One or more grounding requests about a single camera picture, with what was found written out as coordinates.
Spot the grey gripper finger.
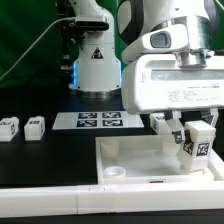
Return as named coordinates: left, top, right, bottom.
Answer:
left=164, top=111, right=184, bottom=144
left=201, top=108, right=219, bottom=127

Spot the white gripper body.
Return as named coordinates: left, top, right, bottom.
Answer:
left=121, top=54, right=224, bottom=114

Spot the white square tabletop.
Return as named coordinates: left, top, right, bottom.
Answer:
left=96, top=135, right=214, bottom=184

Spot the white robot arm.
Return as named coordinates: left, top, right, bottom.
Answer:
left=69, top=0, right=224, bottom=142

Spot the white tag sheet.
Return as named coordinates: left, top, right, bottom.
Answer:
left=53, top=111, right=143, bottom=130

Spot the white L-shaped obstacle fence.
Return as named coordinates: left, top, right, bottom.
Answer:
left=0, top=156, right=224, bottom=218

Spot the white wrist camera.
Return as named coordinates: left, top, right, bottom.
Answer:
left=122, top=24, right=188, bottom=64

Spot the black camera on robot base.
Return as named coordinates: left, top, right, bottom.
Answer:
left=75, top=16, right=109, bottom=31

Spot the grey cable left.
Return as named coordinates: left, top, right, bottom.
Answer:
left=0, top=17, right=76, bottom=83

